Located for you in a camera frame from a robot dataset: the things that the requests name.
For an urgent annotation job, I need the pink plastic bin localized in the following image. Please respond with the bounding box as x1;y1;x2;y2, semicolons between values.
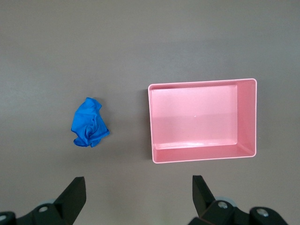
147;78;258;164

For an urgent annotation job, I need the blue glove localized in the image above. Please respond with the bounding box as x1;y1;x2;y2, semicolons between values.
71;97;111;148

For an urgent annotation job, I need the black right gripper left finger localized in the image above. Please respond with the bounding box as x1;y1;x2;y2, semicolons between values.
15;176;87;225

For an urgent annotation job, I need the brown table cover sheet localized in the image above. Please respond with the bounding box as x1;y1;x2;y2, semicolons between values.
0;0;300;225

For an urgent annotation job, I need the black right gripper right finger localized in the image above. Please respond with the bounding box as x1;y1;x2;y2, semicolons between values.
188;175;288;225

